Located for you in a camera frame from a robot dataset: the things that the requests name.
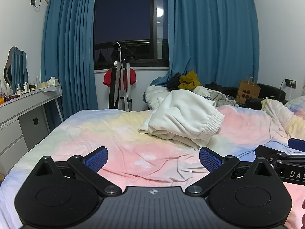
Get dark framed window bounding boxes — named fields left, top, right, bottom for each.
left=94, top=0, right=171, bottom=71

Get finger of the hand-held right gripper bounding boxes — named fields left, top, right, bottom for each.
left=255, top=145, right=305, bottom=170
left=287, top=138, right=305, bottom=152

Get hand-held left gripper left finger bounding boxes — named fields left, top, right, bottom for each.
left=30, top=146, right=123, bottom=198

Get blue curtain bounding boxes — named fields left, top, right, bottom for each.
left=150, top=0, right=260, bottom=89
left=40, top=0, right=99, bottom=133

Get dark navy cloth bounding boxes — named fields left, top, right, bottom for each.
left=167, top=73, right=189, bottom=90

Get mustard yellow cloth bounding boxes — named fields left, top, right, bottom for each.
left=179, top=70, right=202, bottom=90

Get pastel tie-dye duvet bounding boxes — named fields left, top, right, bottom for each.
left=261, top=98, right=305, bottom=139

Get white dressing table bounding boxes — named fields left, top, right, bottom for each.
left=0, top=83, right=64, bottom=174

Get black chair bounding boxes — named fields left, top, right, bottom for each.
left=245, top=83, right=286, bottom=109

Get wavy white framed mirror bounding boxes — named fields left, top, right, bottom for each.
left=3, top=46, right=29, bottom=87

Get white padded jacket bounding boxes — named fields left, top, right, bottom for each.
left=144, top=85, right=172, bottom=111

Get silver tripod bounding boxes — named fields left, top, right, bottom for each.
left=108, top=42, right=139, bottom=112

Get pastel tie-dye pillow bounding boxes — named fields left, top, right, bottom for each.
left=285, top=95, right=305, bottom=115

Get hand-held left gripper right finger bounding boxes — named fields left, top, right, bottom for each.
left=185, top=147, right=280, bottom=198

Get red cloth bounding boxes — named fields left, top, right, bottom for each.
left=103, top=68, right=137, bottom=87

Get white sweatpants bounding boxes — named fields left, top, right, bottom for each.
left=139, top=89, right=225, bottom=151

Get black clothes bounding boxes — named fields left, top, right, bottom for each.
left=204, top=81, right=239, bottom=94

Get brown paper bag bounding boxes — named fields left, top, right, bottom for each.
left=236, top=77, right=261, bottom=105

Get grey white printed garment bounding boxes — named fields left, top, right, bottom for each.
left=193, top=86, right=239, bottom=108

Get pastel tie-dye bed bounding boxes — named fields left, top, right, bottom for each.
left=0, top=104, right=305, bottom=229

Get tissue box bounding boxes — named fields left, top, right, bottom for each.
left=39, top=76, right=59, bottom=89

